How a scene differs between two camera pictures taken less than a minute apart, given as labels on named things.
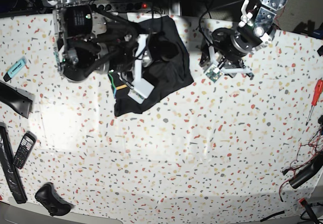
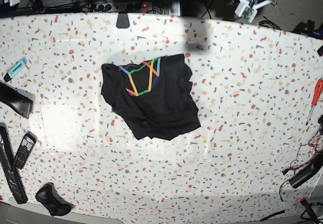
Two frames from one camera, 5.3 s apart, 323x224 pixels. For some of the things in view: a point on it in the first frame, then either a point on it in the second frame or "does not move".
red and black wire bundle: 314,147 does not move
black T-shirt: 166,66 to 154,98
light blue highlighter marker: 15,68 does not move
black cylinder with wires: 306,173 does not move
